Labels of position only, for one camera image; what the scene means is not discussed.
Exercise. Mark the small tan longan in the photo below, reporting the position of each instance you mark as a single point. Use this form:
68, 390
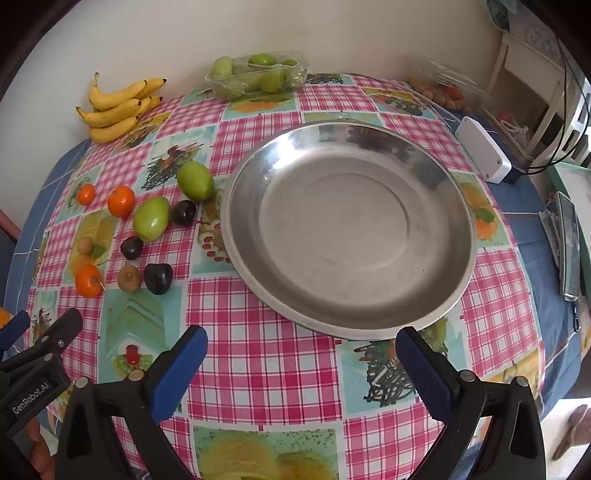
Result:
84, 245

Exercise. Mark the white chair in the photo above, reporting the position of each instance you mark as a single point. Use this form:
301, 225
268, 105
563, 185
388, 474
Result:
508, 50

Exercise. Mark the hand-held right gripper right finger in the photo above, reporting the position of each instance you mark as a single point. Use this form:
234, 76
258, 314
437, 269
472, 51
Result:
420, 369

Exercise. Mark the clear wrapped plastic tray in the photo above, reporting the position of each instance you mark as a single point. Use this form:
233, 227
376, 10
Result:
277, 90

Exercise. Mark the person's left hand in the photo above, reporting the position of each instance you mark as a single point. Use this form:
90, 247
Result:
41, 445

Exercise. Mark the large orange tangerine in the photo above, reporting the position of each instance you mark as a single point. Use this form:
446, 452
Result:
121, 201

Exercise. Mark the pink chair back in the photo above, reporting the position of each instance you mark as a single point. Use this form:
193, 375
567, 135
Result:
5, 227

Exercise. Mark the pink checkered printed tablecloth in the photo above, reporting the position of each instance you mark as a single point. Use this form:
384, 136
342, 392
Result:
277, 360

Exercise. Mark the large round steel plate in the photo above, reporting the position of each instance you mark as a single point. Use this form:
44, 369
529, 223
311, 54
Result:
346, 221

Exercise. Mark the dark smartphone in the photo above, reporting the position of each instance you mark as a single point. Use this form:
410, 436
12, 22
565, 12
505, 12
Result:
569, 249

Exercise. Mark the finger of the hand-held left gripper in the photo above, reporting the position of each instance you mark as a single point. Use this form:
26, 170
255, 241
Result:
14, 328
62, 330

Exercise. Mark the white plastic box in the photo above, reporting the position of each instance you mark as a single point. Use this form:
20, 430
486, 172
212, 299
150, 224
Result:
482, 147

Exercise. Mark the round green jujube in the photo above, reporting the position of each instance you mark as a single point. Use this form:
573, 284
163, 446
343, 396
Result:
195, 180

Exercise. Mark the brown kiwi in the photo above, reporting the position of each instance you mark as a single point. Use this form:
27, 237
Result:
129, 278

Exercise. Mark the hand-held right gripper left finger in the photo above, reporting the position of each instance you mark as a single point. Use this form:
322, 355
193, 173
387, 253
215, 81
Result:
178, 374

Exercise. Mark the dark purple plum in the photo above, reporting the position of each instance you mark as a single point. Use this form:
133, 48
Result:
158, 278
131, 248
184, 213

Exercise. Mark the pile of brown longans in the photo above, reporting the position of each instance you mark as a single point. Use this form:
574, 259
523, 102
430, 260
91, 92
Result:
434, 94

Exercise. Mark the pack of green jujubes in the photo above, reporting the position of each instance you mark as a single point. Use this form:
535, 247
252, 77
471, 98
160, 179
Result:
221, 68

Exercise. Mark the yellow banana bunch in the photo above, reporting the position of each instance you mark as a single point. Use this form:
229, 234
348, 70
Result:
115, 99

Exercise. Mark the clear plastic clamshell box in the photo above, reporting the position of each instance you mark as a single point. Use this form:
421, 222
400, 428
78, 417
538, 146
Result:
455, 76

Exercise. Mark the small orange tangerine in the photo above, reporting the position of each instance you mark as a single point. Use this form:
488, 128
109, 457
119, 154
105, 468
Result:
86, 194

